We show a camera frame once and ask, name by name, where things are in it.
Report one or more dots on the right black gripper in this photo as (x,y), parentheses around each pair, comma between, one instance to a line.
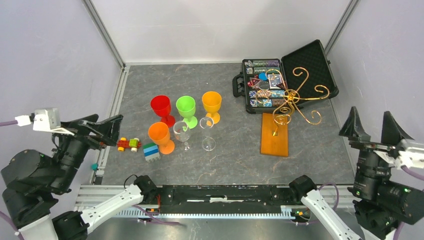
(391,133)

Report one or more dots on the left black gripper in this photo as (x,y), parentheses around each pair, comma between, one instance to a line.
(108,129)

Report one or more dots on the orange wine glass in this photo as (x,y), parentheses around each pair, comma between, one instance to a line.
(159,133)

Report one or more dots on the red wine glass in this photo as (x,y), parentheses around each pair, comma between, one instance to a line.
(161,105)

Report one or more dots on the clear wine glass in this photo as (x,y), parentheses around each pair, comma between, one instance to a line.
(208,143)
(182,133)

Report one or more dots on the green wine glass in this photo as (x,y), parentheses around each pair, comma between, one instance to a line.
(186,106)

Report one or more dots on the yellow wine glass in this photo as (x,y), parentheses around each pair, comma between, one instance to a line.
(212,102)

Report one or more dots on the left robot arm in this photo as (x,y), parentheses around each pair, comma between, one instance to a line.
(34,180)

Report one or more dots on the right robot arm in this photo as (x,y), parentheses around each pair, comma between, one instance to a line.
(382,206)

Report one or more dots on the orange wooden rack base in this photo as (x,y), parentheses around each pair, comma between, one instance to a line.
(274,137)

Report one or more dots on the small teal object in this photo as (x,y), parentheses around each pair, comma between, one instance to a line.
(94,167)

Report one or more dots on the red toy car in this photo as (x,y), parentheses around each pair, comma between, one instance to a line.
(133,144)

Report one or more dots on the green blue toy block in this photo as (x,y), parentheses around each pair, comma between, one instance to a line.
(151,152)

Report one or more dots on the black poker chip case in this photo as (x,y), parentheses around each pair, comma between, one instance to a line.
(259,78)

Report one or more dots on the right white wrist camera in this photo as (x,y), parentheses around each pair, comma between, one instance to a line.
(408,153)

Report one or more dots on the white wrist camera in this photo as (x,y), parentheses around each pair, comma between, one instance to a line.
(44,120)
(408,153)

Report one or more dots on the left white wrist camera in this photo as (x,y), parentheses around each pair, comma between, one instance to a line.
(44,120)

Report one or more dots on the gold wire glass rack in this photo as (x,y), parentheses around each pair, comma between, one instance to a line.
(282,115)

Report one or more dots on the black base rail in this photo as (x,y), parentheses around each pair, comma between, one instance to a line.
(221,199)

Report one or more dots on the white cable duct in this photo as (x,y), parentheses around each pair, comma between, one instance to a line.
(283,215)

